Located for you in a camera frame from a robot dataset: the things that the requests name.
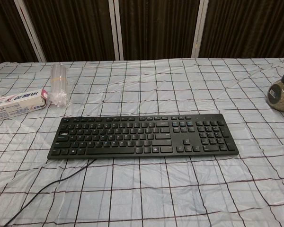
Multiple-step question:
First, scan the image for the dark folding screen panel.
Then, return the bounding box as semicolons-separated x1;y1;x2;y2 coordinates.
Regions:
115;0;209;61
23;0;117;63
0;0;47;68
198;0;284;59

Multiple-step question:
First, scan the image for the clear plastic cup stack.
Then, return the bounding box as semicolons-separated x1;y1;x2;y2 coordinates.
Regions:
50;63;71;107

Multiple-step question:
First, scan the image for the checked plastic tablecloth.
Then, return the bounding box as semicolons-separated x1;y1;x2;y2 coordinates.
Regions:
0;56;284;227

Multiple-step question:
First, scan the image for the glass jar with grains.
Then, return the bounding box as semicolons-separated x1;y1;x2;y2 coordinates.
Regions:
266;72;284;112

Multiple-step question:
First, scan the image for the black keyboard cable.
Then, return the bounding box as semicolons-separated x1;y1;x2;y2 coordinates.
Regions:
3;158;97;227

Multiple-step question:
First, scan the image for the black computer keyboard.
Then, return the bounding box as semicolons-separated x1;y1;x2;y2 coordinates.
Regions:
46;113;240;161

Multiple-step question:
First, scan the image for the white toothpaste box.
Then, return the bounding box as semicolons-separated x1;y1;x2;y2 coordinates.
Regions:
0;89;49;124

